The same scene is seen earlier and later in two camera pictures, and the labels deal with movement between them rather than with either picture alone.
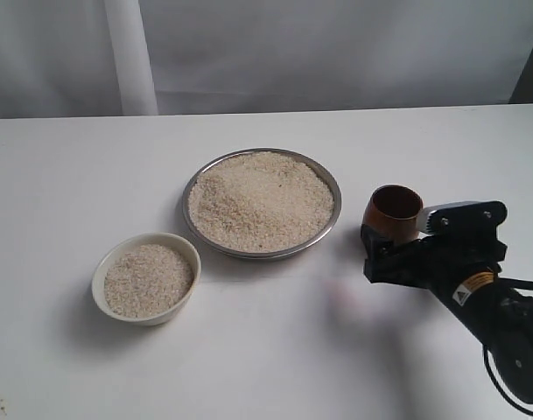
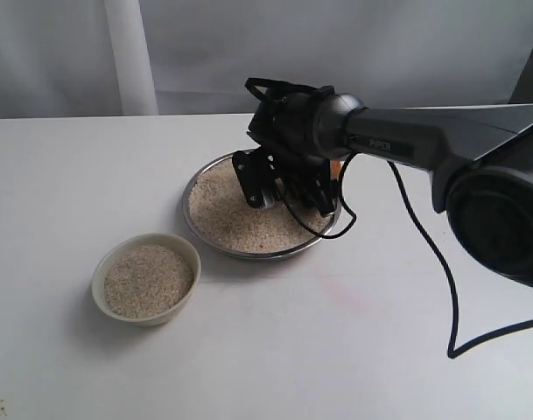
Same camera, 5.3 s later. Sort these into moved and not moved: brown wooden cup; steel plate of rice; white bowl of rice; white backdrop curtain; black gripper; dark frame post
Moved: brown wooden cup; black gripper
Not moved: white backdrop curtain; dark frame post; white bowl of rice; steel plate of rice
